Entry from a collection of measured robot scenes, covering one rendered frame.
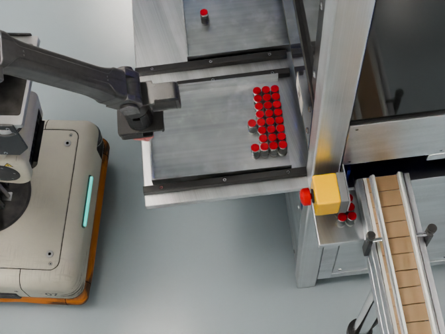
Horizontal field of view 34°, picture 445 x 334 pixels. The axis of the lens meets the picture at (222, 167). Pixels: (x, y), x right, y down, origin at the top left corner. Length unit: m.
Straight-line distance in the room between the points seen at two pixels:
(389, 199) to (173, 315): 1.12
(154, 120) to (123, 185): 1.20
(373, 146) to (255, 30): 0.56
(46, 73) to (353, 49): 0.52
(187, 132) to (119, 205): 0.96
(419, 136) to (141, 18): 0.86
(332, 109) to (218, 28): 0.68
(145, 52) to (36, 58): 0.76
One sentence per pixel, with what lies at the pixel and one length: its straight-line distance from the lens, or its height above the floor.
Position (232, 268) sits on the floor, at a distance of 2.65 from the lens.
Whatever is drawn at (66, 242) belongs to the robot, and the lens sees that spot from 2.47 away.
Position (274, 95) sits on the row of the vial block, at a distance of 1.85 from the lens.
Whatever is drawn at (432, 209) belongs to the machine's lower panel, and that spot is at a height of 0.65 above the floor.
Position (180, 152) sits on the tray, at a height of 0.88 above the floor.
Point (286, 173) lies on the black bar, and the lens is 1.79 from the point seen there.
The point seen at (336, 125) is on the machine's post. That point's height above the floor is 1.22.
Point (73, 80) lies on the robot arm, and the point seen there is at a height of 1.42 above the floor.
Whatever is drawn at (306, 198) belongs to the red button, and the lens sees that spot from 1.64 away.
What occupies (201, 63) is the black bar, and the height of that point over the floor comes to 0.90.
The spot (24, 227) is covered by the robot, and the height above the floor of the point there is 0.28.
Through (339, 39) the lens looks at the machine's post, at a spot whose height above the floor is 1.52.
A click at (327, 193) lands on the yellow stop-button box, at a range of 1.63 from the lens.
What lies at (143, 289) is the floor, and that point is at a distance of 2.66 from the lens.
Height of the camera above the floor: 2.53
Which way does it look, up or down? 65 degrees down
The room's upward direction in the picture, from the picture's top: 8 degrees counter-clockwise
